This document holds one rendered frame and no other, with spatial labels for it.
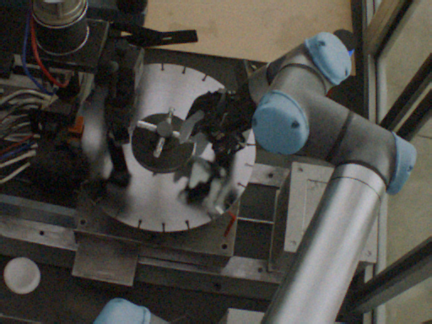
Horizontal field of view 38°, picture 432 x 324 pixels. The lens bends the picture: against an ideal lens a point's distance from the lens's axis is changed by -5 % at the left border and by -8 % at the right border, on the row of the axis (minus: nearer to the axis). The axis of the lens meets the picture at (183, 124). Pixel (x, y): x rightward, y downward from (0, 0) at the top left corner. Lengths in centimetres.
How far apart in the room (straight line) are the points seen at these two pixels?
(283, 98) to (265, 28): 77
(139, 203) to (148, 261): 20
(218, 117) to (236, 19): 60
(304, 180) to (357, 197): 46
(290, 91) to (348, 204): 17
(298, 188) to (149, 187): 28
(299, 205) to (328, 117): 41
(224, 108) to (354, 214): 34
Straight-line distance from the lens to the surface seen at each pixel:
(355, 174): 81
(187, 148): 117
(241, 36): 157
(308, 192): 125
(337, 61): 91
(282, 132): 83
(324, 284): 73
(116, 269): 123
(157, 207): 113
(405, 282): 110
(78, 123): 118
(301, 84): 86
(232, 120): 99
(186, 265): 130
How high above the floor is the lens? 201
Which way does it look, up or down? 62 degrees down
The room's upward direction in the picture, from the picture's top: 11 degrees clockwise
